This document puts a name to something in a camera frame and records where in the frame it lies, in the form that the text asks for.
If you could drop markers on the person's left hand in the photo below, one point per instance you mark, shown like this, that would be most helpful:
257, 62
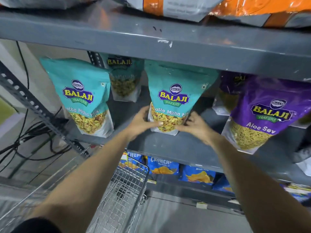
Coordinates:
137, 126

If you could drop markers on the person's right hand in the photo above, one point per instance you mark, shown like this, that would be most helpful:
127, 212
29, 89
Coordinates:
199, 131

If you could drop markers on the person's right thumb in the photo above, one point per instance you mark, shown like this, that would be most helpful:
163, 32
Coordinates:
182, 129

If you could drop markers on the person's left thumb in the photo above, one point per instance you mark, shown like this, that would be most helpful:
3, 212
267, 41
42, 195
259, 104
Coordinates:
155, 124

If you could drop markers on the teal snack mix pouch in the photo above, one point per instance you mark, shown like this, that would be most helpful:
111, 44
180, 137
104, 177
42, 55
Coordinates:
125, 70
177, 77
80, 77

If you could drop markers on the person's right forearm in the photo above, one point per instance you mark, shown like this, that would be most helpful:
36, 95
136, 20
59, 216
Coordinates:
252, 191

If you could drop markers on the person's left forearm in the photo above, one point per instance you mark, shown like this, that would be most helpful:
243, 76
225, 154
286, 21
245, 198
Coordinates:
92, 177

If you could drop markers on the grey metal shelf board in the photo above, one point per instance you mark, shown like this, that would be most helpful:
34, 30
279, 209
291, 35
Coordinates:
184, 191
175, 149
145, 43

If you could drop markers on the blue chips packet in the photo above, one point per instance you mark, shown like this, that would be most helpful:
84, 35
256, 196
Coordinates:
298, 191
222, 185
161, 164
136, 157
198, 175

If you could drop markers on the small shelf price label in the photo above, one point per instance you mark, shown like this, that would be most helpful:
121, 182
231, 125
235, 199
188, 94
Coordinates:
201, 205
151, 181

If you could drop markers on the purple noodle snack pouch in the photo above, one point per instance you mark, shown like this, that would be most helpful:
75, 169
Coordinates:
230, 82
269, 94

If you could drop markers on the perforated grey rack upright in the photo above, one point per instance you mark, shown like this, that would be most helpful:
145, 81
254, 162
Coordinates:
29, 101
96, 59

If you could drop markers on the orange and white snack bag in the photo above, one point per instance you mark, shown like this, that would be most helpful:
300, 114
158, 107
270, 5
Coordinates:
175, 7
267, 9

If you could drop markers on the white and dark packet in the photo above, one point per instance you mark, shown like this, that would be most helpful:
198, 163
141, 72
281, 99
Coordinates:
303, 162

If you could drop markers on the black sleeve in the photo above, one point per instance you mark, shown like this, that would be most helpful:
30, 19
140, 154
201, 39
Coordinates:
36, 226

